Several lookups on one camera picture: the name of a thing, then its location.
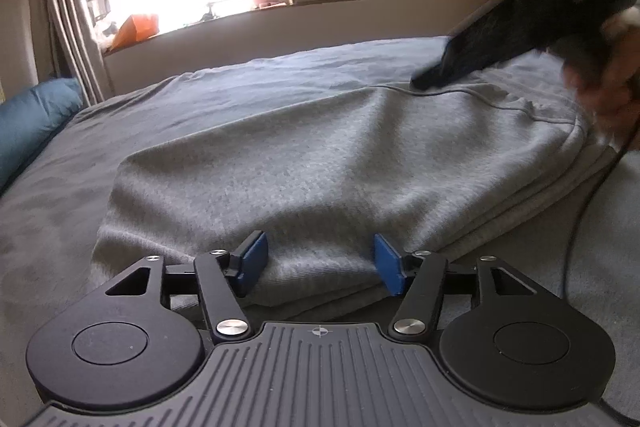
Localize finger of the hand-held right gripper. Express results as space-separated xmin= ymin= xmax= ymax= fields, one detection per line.
xmin=410 ymin=0 xmax=576 ymax=92

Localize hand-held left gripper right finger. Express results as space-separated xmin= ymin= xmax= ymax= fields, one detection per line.
xmin=372 ymin=233 xmax=538 ymax=343

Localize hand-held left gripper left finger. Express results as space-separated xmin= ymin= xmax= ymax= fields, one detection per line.
xmin=102 ymin=229 xmax=271 ymax=344

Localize grey sweatpants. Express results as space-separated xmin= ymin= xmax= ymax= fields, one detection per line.
xmin=90 ymin=79 xmax=618 ymax=308

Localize person's right hand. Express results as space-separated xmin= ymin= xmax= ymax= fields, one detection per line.
xmin=564 ymin=7 xmax=640 ymax=144

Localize orange bag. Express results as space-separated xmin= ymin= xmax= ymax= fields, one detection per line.
xmin=109 ymin=13 xmax=160 ymax=50

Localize teal pillow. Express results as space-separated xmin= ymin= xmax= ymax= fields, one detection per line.
xmin=0 ymin=78 xmax=85 ymax=198

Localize grey curtain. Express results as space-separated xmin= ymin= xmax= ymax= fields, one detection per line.
xmin=27 ymin=0 xmax=113 ymax=105

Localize black cable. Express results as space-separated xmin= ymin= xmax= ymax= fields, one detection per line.
xmin=562 ymin=147 xmax=640 ymax=425

